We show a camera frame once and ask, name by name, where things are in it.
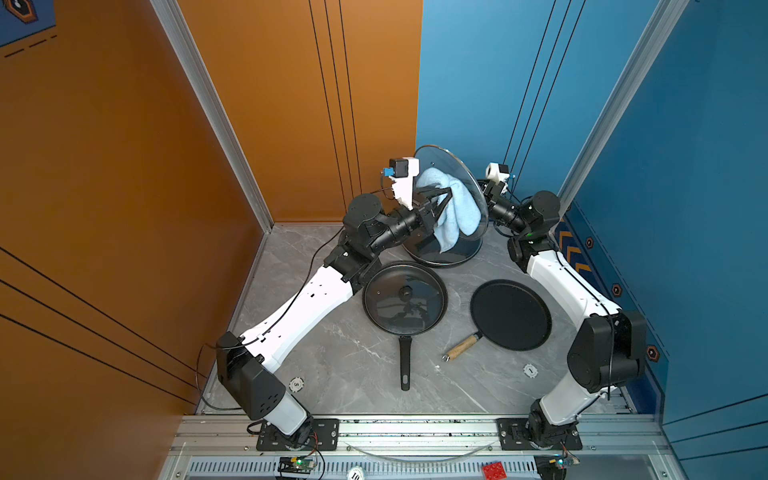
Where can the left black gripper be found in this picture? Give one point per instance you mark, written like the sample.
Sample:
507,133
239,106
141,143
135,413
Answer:
424,217

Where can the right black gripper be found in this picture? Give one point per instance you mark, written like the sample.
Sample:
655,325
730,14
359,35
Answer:
495,200

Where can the light blue microfibre cloth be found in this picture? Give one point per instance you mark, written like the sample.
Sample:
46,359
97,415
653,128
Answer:
461,216

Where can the glass lid of pan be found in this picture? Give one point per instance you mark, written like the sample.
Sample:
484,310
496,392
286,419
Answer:
442,159

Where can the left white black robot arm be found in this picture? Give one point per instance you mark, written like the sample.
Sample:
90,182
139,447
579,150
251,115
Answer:
246,363

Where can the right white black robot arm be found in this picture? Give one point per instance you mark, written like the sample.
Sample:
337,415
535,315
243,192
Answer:
609,347

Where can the glass lid on frying pan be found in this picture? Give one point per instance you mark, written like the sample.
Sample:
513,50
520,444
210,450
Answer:
406,298

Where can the right white round marker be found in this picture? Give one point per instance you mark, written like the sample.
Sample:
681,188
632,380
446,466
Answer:
530,371

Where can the white round marker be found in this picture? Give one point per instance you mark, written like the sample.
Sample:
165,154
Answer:
530,371
296,384

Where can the left white round marker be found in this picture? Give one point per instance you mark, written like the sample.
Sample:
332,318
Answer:
296,384

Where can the red perforated block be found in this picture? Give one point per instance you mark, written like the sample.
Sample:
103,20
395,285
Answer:
494,471

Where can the small green circuit board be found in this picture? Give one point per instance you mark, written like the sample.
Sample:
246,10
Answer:
296,467

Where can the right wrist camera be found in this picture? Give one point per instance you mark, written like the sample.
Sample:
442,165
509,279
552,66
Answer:
497,173

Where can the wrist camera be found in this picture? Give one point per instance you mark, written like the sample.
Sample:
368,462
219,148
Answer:
399,178
497,173

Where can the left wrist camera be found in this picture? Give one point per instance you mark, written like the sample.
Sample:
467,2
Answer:
399,178

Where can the flat black pan wooden handle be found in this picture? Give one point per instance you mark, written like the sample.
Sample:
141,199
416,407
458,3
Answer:
509,314

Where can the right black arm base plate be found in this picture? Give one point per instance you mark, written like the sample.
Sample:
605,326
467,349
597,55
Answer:
510,433

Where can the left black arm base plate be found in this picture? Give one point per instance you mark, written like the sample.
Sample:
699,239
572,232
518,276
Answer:
320,433

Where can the right circuit board with wires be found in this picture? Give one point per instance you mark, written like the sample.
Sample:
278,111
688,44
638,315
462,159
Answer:
565,460

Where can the aluminium front rail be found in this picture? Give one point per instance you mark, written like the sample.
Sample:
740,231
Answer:
424,435

